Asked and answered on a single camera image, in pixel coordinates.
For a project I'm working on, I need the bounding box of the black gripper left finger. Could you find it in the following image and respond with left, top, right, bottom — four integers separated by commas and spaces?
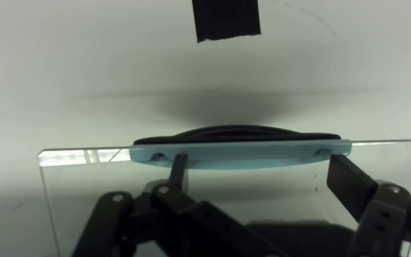
72, 153, 283, 257

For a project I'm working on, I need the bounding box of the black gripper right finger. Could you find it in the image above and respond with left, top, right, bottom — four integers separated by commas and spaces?
326, 155, 411, 257

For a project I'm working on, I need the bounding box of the large black tape strip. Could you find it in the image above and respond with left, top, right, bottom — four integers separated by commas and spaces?
190, 0, 263, 45

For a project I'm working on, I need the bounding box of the clear oven door black handle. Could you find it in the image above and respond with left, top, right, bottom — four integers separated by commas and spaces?
38, 125, 411, 257

